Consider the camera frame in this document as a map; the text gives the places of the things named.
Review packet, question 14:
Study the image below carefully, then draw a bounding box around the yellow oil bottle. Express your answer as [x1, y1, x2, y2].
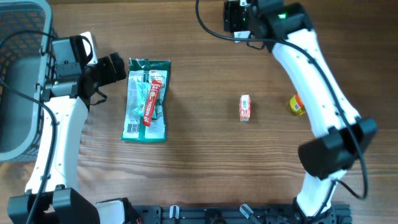
[289, 93, 306, 116]

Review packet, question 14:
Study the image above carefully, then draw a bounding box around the red Nescafe coffee sachet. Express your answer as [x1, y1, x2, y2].
[142, 79, 162, 126]

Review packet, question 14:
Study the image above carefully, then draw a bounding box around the dark grey plastic basket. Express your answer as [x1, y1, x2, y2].
[1, 0, 57, 162]

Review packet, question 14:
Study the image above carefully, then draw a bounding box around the green 3M gloves package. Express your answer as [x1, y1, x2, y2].
[121, 59, 171, 142]

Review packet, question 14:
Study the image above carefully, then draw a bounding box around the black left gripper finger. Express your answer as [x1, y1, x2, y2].
[109, 52, 127, 81]
[96, 57, 116, 86]

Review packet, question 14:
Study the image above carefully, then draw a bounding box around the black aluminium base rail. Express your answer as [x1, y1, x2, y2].
[124, 203, 353, 224]

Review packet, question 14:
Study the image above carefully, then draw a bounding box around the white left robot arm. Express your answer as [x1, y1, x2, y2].
[7, 32, 126, 223]

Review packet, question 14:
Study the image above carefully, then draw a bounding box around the white barcode scanner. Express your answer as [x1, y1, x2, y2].
[233, 30, 251, 39]

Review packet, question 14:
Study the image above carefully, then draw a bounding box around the white wet wipe sachet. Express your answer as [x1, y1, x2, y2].
[133, 82, 151, 116]

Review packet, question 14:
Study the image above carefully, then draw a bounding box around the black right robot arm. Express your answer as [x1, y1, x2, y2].
[223, 1, 377, 223]

